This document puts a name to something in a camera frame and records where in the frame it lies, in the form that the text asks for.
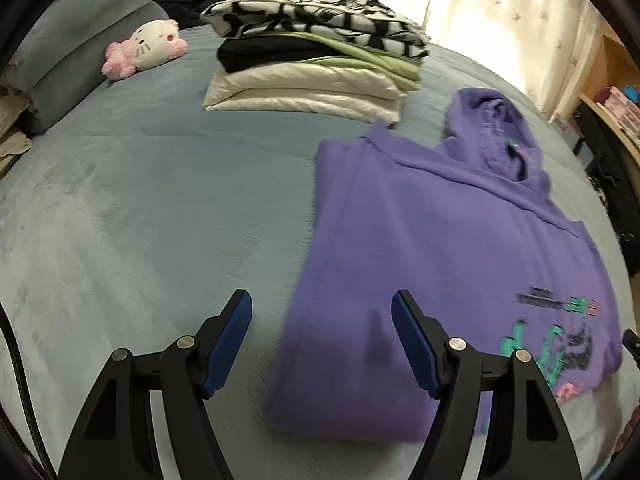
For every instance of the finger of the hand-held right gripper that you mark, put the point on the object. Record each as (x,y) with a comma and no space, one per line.
(632,342)

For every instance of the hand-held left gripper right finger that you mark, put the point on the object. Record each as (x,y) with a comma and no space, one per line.
(415,345)

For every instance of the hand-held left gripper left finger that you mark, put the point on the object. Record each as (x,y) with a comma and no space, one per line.
(227,345)

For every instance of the purple hoodie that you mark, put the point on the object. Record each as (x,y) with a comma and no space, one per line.
(425,210)

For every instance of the light blue bed blanket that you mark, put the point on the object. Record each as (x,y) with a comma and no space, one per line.
(150,210)

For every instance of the pink boxes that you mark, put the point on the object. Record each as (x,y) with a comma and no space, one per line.
(617,105)

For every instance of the folded cream white garment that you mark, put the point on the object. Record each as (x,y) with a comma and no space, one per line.
(300,90)

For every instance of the wooden shelf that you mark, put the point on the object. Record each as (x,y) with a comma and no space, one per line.
(607,60)

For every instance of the folded green garment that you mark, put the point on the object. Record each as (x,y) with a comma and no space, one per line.
(380,62)

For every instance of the folded black garment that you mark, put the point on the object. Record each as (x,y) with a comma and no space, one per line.
(270,52)

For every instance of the beige cloth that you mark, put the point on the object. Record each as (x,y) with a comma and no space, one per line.
(12,130)

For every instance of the grey blue pillow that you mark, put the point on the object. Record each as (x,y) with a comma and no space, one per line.
(75,80)
(75,5)

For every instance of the pink and white plush toy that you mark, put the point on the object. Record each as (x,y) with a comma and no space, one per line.
(150,42)

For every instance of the cream patterned curtain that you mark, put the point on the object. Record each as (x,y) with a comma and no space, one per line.
(500,35)

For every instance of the black and white patterned garment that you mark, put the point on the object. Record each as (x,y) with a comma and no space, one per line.
(320,5)

